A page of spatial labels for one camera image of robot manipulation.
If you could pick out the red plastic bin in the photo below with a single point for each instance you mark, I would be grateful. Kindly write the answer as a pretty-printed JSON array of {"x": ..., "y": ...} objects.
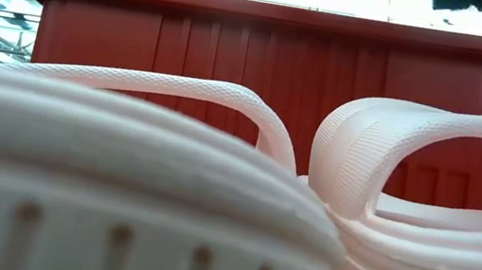
[{"x": 258, "y": 51}]

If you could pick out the pink foam slide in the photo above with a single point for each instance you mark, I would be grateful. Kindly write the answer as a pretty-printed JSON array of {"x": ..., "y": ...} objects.
[
  {"x": 419, "y": 257},
  {"x": 122, "y": 160}
]

